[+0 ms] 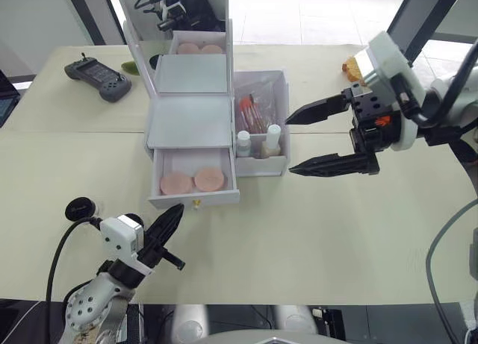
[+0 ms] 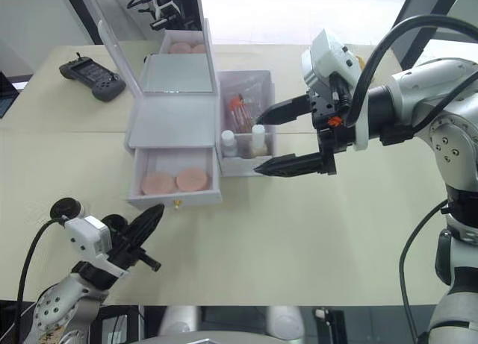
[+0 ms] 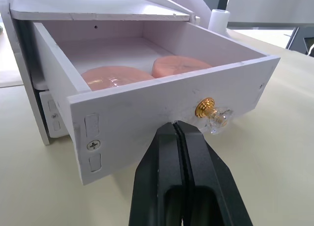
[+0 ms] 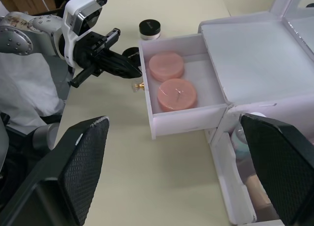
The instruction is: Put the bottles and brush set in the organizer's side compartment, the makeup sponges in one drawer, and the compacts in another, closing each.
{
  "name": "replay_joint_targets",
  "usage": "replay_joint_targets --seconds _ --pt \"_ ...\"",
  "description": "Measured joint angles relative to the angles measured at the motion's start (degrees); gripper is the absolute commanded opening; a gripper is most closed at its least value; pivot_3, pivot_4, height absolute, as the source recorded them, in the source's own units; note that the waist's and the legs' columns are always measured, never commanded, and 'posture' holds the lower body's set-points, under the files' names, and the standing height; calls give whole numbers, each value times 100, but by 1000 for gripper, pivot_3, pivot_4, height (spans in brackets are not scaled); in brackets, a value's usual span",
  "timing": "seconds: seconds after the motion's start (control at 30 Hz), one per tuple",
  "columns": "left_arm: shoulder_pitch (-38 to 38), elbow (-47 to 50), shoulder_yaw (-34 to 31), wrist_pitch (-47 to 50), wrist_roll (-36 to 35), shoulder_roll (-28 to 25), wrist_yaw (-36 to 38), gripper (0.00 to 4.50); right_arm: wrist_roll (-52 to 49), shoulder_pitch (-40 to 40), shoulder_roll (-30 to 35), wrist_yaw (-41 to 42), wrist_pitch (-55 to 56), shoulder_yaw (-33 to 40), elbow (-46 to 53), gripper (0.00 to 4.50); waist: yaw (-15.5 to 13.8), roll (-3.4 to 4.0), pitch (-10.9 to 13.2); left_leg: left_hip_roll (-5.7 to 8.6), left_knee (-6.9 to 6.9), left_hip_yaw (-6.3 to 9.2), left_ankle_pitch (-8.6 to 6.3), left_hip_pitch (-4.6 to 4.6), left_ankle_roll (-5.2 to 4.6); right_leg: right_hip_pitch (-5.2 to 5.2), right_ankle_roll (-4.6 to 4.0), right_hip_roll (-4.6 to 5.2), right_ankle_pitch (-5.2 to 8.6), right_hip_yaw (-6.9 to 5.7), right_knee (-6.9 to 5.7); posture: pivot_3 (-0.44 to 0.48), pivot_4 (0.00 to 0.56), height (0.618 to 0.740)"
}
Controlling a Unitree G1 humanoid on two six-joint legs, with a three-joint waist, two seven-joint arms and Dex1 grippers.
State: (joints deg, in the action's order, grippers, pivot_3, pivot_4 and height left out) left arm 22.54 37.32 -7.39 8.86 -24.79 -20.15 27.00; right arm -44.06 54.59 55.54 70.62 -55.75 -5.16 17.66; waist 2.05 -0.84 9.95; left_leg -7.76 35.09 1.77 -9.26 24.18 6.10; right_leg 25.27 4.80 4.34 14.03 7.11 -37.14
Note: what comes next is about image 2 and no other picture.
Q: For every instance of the gold drawer knob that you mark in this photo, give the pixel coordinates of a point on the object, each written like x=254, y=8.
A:
x=177, y=203

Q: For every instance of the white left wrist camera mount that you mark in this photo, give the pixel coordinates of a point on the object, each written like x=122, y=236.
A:
x=89, y=236

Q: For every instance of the beige liquid bottle white cap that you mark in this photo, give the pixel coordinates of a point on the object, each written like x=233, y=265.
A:
x=258, y=137

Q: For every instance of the brush set in clear bag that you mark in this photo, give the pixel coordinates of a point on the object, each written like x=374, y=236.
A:
x=241, y=110

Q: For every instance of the small tan object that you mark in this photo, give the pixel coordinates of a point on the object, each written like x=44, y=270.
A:
x=360, y=62

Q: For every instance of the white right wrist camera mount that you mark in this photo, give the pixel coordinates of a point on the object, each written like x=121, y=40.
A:
x=328, y=54

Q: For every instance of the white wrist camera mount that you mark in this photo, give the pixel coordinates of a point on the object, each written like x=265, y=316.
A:
x=89, y=236
x=328, y=54

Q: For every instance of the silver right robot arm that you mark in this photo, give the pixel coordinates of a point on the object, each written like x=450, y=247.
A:
x=444, y=109

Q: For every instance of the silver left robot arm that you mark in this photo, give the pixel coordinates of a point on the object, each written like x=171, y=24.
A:
x=63, y=303

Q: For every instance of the white makeup organizer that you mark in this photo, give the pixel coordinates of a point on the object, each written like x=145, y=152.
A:
x=172, y=120

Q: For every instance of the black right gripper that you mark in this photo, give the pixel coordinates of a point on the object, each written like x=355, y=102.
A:
x=328, y=105

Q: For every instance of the white organizer drawer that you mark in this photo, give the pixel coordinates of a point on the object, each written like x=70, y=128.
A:
x=175, y=200

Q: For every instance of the organizer mirror lid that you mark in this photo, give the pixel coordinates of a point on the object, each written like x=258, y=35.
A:
x=175, y=75

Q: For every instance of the white plastic bottle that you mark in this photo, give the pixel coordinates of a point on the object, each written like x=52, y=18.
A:
x=228, y=144

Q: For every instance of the black handheld controller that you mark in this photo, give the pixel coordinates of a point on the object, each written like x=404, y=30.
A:
x=93, y=79

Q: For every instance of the round pink makeup sponge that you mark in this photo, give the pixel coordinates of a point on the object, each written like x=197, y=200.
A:
x=157, y=184
x=192, y=179

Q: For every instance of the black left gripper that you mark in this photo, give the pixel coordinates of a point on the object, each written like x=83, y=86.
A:
x=128, y=255

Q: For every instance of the dark grey pillar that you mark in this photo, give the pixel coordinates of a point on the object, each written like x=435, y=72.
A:
x=429, y=0

